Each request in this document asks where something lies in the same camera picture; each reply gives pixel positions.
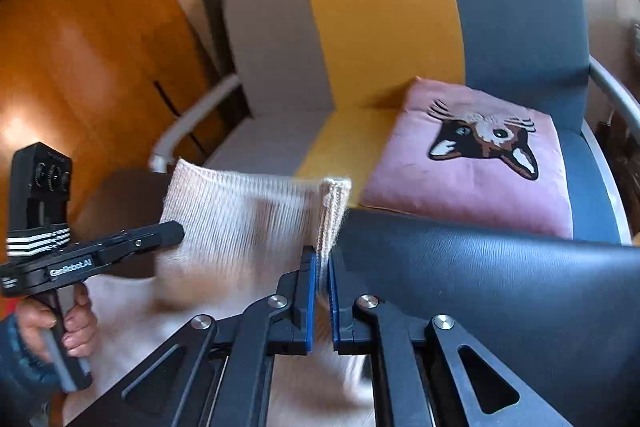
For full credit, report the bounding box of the person's left forearm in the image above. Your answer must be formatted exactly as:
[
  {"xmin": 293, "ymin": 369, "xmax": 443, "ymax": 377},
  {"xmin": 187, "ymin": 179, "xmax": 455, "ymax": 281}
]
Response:
[{"xmin": 0, "ymin": 312, "xmax": 56, "ymax": 427}]

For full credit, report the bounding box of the person's left hand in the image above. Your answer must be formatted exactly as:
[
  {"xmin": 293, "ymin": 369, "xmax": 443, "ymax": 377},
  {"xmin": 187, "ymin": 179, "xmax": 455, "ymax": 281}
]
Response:
[{"xmin": 16, "ymin": 282, "xmax": 99, "ymax": 365}]

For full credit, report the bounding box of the grey yellow blue sofa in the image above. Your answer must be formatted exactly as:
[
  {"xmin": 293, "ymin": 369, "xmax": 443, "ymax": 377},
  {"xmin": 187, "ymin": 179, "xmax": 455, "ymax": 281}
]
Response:
[{"xmin": 150, "ymin": 0, "xmax": 640, "ymax": 248}]

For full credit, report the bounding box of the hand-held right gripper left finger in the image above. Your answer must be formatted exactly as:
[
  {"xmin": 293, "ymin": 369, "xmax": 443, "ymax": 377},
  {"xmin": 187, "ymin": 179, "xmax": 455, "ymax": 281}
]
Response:
[{"xmin": 65, "ymin": 244, "xmax": 318, "ymax": 427}]

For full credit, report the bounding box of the beige knit sweater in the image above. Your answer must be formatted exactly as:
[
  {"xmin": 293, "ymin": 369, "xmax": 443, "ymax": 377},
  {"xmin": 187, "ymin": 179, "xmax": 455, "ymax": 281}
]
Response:
[{"xmin": 65, "ymin": 158, "xmax": 376, "ymax": 427}]

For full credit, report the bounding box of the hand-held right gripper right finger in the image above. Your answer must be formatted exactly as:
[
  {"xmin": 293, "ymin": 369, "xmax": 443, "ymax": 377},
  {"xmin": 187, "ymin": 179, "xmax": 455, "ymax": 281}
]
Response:
[{"xmin": 329, "ymin": 247, "xmax": 576, "ymax": 427}]

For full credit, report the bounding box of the pink cat print pillow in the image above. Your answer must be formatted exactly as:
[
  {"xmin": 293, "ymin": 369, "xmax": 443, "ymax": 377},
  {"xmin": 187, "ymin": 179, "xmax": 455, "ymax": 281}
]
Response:
[{"xmin": 360, "ymin": 77, "xmax": 573, "ymax": 240}]

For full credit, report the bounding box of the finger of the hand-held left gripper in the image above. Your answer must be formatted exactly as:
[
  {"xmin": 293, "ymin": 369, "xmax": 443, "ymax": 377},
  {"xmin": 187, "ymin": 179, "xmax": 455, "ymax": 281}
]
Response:
[{"xmin": 95, "ymin": 221, "xmax": 186, "ymax": 265}]

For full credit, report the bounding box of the orange wooden wardrobe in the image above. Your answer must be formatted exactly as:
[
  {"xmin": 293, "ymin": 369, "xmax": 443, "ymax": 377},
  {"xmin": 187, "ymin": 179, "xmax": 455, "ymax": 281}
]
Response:
[{"xmin": 0, "ymin": 0, "xmax": 236, "ymax": 288}]

